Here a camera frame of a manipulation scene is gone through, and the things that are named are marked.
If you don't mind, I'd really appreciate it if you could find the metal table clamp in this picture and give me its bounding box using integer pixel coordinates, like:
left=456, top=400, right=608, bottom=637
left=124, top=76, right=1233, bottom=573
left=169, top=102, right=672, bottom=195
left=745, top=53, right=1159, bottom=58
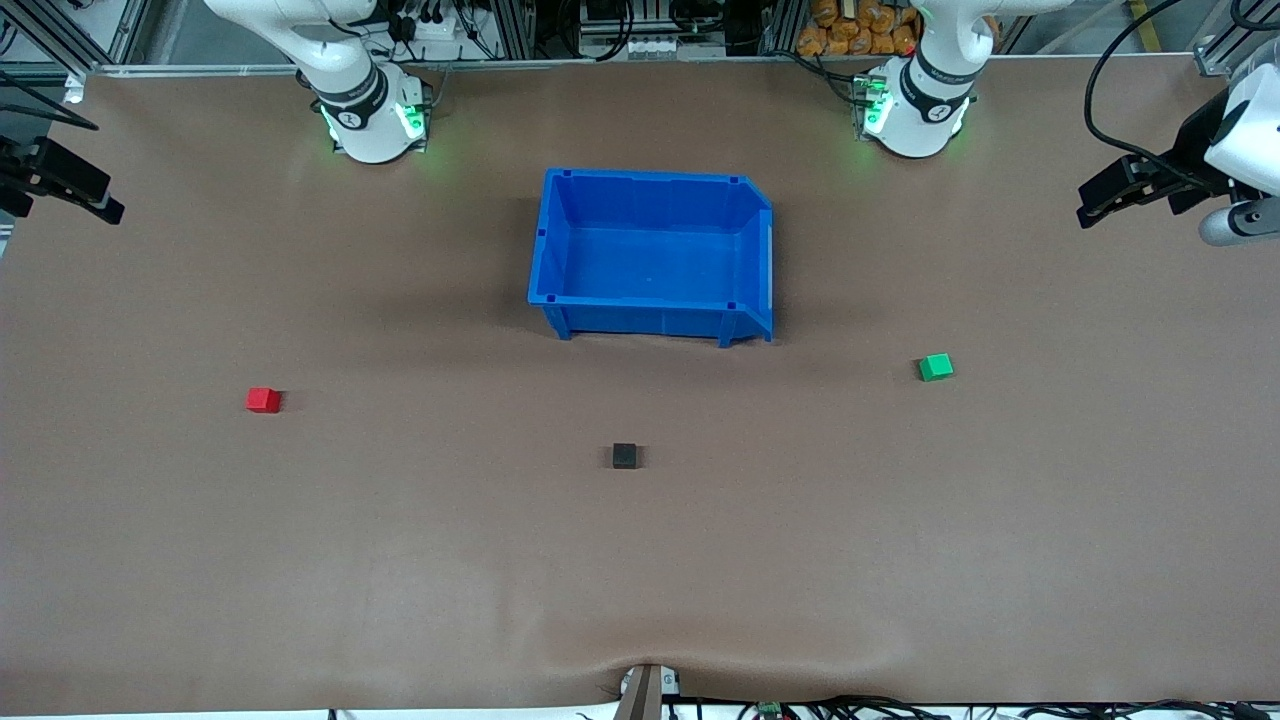
left=618, top=662, right=683, bottom=720

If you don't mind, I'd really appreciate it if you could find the bag of orange items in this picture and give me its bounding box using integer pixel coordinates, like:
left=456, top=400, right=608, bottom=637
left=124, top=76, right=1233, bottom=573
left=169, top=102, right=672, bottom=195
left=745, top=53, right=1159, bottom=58
left=796, top=0, right=923, bottom=59

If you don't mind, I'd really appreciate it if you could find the aluminium frame profile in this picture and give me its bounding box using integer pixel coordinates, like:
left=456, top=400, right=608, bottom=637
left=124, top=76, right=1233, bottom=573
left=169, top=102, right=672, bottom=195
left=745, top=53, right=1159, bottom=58
left=0, top=0, right=153, bottom=79
left=1192, top=0, right=1280, bottom=79

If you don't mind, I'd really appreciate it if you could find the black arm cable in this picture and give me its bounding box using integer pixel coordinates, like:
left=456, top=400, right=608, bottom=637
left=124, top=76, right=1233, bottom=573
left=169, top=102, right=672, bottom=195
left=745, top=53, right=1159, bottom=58
left=1085, top=0, right=1280, bottom=191
left=0, top=68, right=101, bottom=133

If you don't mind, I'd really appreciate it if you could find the blue plastic storage bin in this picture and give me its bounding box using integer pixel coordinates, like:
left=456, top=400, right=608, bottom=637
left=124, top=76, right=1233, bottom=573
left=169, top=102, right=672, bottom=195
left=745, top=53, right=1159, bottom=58
left=528, top=167, right=776, bottom=349

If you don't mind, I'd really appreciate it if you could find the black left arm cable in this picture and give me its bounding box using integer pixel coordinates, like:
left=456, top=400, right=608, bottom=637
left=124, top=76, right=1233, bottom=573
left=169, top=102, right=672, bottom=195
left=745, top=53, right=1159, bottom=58
left=1085, top=0, right=1280, bottom=191

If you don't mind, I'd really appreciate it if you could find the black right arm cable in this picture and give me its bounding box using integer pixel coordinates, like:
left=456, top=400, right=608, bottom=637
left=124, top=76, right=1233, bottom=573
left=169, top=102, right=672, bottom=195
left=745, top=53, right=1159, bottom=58
left=0, top=68, right=101, bottom=133

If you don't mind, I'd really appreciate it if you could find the white power strip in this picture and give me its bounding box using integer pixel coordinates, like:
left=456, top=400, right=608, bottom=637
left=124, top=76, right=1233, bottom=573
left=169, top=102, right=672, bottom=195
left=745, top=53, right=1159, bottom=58
left=392, top=8, right=463, bottom=43

